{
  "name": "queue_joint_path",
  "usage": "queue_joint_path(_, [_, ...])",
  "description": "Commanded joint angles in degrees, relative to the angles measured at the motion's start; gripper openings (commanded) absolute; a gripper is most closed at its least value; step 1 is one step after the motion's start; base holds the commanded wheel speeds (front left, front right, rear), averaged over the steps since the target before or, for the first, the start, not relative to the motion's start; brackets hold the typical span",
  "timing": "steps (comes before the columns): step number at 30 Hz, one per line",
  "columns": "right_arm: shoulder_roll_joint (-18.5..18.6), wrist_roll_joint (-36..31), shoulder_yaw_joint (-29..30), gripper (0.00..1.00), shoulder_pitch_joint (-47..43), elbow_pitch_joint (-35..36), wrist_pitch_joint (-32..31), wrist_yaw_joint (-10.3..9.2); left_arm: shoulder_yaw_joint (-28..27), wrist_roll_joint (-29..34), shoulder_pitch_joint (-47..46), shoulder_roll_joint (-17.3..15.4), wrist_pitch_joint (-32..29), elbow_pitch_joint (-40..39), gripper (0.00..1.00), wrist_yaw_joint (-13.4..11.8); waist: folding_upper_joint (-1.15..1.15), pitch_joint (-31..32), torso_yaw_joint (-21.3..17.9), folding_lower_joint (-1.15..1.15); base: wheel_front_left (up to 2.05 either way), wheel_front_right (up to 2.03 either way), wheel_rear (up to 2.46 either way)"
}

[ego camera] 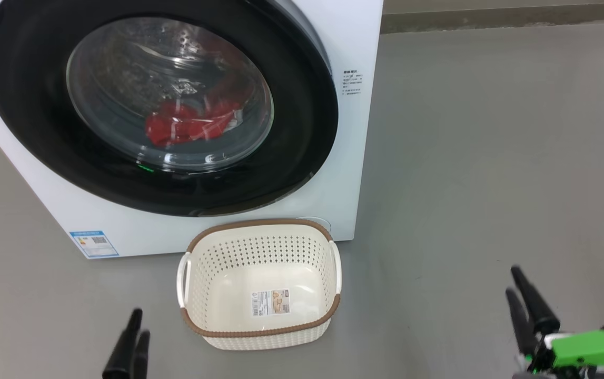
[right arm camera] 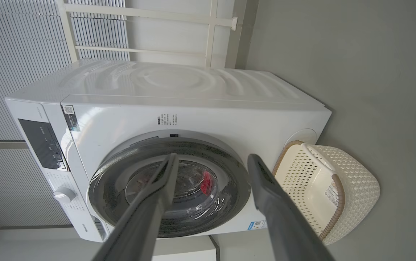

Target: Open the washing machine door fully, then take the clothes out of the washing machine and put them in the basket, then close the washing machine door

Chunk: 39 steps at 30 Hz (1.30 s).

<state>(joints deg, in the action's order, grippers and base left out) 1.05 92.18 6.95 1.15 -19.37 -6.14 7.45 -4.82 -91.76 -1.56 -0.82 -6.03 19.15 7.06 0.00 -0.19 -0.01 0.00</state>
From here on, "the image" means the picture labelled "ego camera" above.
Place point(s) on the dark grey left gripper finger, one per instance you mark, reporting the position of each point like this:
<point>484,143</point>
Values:
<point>120,358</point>
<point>141,363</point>

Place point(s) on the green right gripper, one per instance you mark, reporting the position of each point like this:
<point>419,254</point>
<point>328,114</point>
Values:
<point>586,352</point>

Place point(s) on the red and white garment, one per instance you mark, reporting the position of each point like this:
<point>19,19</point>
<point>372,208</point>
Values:
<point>186,126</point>

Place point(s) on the black-rimmed glass washer door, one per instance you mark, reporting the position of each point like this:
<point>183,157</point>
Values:
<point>33,116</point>

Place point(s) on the cream perforated basket brown rim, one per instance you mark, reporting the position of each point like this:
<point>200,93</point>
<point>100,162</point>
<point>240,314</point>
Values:
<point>259,237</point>

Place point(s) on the white front-load washing machine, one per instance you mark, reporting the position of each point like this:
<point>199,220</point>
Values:
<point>333,158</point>

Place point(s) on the blue energy label sticker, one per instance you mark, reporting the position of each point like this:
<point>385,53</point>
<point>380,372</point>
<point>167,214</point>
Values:
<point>93,243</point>

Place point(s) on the paper product label sticker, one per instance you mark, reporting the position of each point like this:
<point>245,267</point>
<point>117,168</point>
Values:
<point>270,302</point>

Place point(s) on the round white drain cover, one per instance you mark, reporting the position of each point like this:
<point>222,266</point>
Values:
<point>316,222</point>

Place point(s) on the small printed text label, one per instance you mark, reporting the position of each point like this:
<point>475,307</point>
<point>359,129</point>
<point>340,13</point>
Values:
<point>352,83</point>

